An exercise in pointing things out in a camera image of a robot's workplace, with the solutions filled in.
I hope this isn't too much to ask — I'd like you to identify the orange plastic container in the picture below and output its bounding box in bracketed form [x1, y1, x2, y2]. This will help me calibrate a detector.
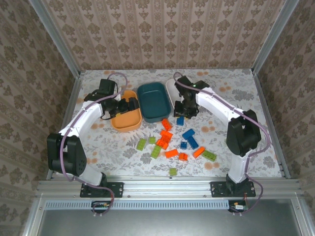
[110, 89, 143, 133]

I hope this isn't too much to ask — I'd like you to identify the teal plastic container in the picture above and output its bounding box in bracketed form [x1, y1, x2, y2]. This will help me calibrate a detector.
[136, 82, 172, 123]

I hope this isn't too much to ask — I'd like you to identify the white plastic container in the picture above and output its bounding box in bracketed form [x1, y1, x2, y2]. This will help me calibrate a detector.
[165, 78, 185, 108]

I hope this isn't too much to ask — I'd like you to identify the floral patterned table cover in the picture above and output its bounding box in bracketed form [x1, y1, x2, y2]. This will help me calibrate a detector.
[53, 68, 284, 178]

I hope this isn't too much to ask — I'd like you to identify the small connector board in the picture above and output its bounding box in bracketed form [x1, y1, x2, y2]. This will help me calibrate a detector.
[92, 201, 111, 213]
[228, 200, 249, 213]

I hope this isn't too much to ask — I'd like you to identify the grey metal panel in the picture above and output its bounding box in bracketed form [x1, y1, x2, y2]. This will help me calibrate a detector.
[39, 199, 303, 236]

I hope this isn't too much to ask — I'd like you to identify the aluminium frame rail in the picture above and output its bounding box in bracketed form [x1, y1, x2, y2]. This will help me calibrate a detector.
[23, 196, 47, 236]
[291, 194, 315, 236]
[46, 71, 86, 181]
[252, 68, 291, 179]

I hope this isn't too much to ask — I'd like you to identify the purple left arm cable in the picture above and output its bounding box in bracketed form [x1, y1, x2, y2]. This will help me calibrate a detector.
[60, 72, 129, 217]

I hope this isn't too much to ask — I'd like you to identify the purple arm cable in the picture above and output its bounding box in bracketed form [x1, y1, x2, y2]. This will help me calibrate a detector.
[173, 71, 271, 217]
[60, 72, 129, 217]

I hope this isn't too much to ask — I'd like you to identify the long aluminium base rail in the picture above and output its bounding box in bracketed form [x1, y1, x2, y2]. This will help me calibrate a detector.
[36, 178, 302, 197]

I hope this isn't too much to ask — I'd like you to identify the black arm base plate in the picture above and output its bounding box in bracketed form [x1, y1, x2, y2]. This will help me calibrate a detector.
[210, 181, 256, 197]
[80, 181, 124, 198]

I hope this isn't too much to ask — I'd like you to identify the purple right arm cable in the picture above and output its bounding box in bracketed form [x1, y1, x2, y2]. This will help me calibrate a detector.
[173, 71, 271, 217]

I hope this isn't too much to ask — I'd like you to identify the aluminium frame post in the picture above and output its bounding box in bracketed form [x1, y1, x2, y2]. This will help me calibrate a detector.
[28, 0, 81, 77]
[252, 0, 300, 74]

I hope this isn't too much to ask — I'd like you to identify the grey slotted cable duct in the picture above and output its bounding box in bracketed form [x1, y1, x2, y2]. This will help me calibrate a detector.
[45, 199, 229, 210]

